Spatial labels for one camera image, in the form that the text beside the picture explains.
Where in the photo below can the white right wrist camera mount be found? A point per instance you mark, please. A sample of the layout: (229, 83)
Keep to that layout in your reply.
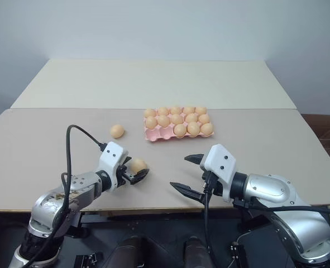
(220, 159)

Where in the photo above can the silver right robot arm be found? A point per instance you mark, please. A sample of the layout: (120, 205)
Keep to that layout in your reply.
(270, 190)

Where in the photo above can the tan egg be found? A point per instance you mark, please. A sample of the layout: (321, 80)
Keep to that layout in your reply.
(138, 165)
(204, 119)
(207, 129)
(150, 122)
(176, 109)
(163, 120)
(191, 118)
(117, 131)
(193, 128)
(163, 111)
(177, 119)
(180, 129)
(149, 112)
(189, 110)
(201, 110)

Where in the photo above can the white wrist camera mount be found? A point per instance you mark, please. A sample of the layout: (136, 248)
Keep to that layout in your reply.
(113, 156)
(220, 159)

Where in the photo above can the black metal bracket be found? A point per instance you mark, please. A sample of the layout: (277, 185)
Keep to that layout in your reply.
(88, 259)

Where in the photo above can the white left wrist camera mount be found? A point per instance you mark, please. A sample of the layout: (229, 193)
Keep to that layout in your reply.
(113, 156)

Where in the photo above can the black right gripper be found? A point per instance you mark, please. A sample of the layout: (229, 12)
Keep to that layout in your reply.
(213, 185)

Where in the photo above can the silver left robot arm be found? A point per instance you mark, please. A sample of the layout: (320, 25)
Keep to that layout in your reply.
(81, 184)

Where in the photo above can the dark rounded shape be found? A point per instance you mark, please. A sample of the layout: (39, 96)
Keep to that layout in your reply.
(128, 251)
(194, 252)

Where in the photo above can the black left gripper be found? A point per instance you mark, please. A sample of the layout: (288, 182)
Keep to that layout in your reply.
(123, 175)

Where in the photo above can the pink egg carton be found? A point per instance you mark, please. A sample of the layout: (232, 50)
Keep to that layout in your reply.
(156, 135)

